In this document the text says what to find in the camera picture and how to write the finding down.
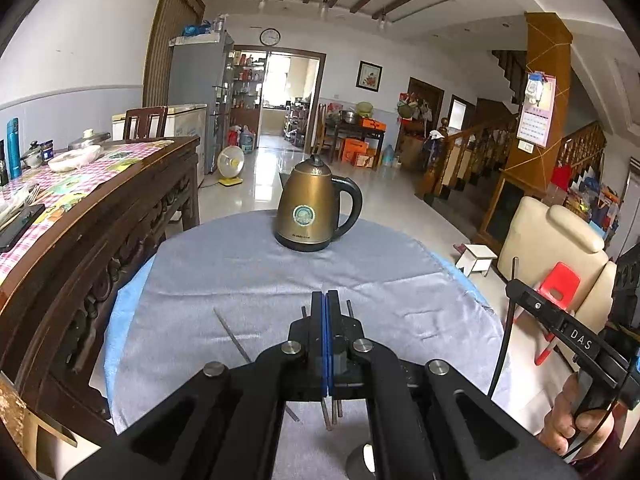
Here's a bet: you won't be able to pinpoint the wooden staircase railing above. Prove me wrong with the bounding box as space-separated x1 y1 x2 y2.
415 115 518 206

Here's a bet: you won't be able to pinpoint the framed wall picture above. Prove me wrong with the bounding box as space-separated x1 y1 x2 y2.
356 61 383 92

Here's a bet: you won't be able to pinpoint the red checkered tablecloth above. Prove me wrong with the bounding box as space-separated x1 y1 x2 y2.
0 140 176 286

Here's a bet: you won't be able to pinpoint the light blue cloth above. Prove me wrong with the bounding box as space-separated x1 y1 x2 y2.
102 250 498 411

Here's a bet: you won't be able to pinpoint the bronze electric kettle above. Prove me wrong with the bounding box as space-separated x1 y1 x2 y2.
273 154 363 253

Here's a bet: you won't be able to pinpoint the dark wooden side table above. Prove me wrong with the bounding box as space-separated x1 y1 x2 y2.
325 105 386 161

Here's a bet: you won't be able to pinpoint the red plastic chair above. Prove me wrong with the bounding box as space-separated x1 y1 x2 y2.
515 261 582 366

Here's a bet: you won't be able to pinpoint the grey refrigerator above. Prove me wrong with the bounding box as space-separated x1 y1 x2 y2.
168 30 235 188

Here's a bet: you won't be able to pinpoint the metal chopstick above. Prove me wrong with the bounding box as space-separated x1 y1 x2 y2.
214 307 303 425

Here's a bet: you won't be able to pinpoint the person's right hand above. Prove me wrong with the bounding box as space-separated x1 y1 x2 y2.
537 372 616 466

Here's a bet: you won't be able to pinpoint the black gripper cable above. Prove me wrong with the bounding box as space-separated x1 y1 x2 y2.
489 257 521 401

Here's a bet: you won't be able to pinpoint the person's right forearm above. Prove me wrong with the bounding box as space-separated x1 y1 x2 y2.
575 405 636 478

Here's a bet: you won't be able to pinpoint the dark wooden chair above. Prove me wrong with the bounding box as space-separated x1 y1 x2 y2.
123 106 168 141

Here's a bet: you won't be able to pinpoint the wooden pillar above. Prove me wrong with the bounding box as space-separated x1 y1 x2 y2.
475 12 573 256

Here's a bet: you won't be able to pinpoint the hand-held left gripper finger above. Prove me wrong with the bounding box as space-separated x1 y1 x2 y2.
65 290 327 480
326 290 583 480

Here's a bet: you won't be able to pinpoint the small white stool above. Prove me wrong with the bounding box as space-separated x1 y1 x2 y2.
456 243 498 277

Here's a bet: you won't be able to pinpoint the blue thermos bottle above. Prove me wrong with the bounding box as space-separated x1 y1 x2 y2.
6 118 23 180

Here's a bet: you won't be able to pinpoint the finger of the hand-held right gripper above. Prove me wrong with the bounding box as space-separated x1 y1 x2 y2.
506 280 608 363

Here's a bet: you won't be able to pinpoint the steel pot with lid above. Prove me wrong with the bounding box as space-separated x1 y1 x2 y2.
67 129 112 151

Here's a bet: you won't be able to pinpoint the white chest freezer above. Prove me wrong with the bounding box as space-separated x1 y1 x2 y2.
112 103 208 188

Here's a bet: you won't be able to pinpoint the cream leather armchair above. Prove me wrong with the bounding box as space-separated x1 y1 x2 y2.
497 196 618 361

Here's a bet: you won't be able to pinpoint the small glass-lidded pot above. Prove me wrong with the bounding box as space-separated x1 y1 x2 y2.
22 141 46 168

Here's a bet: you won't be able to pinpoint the tall brown door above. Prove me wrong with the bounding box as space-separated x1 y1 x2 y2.
142 0 206 108

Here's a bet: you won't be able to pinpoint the grey fleece cloth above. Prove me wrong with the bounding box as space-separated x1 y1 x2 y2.
107 212 506 480

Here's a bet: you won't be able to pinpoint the metal tongs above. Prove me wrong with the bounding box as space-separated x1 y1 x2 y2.
336 300 354 419

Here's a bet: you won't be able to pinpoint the white bowl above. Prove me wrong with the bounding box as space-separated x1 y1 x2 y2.
47 145 103 173

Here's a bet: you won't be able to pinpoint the black tablet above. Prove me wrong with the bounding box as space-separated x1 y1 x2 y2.
0 204 46 253

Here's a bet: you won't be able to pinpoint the wall calendar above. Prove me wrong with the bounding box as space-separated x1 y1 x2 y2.
516 72 557 148

